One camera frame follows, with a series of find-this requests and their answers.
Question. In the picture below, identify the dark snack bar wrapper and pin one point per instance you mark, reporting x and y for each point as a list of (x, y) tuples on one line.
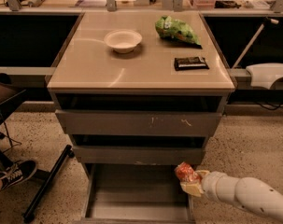
[(190, 63)]

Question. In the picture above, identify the grey top drawer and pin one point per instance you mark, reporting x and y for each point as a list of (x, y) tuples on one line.
[(138, 123)]

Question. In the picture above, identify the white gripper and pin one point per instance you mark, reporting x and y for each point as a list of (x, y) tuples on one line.
[(210, 182)]

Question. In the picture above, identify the grey drawer cabinet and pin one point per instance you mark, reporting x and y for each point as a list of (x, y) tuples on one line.
[(93, 77)]

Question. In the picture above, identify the grey middle drawer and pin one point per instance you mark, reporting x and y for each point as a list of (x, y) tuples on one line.
[(138, 155)]

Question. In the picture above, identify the green chip bag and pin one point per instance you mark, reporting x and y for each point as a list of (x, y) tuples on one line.
[(171, 28)]

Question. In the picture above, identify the open grey bottom drawer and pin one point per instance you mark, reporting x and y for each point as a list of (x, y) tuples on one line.
[(135, 194)]

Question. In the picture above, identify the white stick with black tip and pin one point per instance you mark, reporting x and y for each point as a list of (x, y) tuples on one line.
[(265, 22)]

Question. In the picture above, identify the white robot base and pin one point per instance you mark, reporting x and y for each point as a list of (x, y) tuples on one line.
[(264, 75)]

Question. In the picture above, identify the red coke can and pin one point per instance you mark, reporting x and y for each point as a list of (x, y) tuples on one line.
[(185, 173)]

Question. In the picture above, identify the white paper bowl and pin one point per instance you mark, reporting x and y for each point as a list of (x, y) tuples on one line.
[(123, 41)]

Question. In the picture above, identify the black and white sneaker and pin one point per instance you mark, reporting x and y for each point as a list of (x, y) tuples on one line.
[(19, 172)]

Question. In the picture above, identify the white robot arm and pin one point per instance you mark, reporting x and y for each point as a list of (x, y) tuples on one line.
[(248, 194)]

